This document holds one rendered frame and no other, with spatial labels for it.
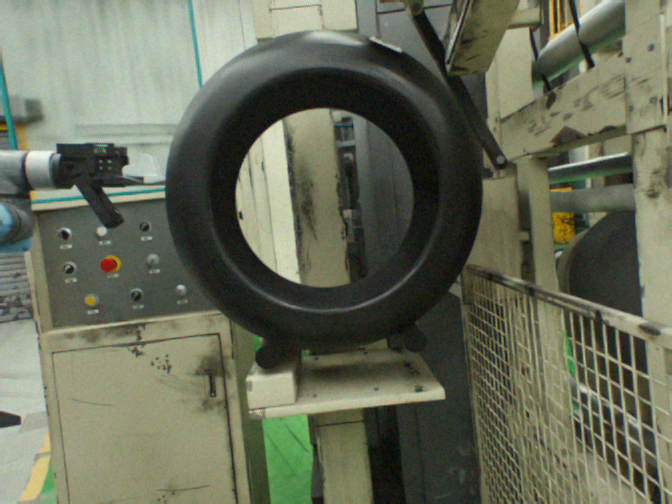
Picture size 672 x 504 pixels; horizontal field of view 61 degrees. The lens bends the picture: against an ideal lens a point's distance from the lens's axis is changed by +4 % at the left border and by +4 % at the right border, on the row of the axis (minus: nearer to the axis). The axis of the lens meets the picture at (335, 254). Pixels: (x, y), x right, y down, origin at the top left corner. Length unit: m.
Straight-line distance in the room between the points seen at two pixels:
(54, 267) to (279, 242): 3.09
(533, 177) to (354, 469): 0.85
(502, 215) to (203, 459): 1.10
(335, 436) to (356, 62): 0.92
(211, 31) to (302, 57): 10.10
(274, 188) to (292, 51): 3.76
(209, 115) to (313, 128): 0.44
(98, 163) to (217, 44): 9.94
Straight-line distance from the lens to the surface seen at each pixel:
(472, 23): 1.23
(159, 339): 1.74
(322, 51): 1.03
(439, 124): 1.02
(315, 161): 1.40
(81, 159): 1.20
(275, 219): 4.74
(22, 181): 1.22
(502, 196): 1.39
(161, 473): 1.85
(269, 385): 1.07
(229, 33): 11.16
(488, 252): 1.38
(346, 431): 1.50
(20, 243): 1.23
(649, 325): 0.69
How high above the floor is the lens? 1.15
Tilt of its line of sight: 4 degrees down
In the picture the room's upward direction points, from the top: 6 degrees counter-clockwise
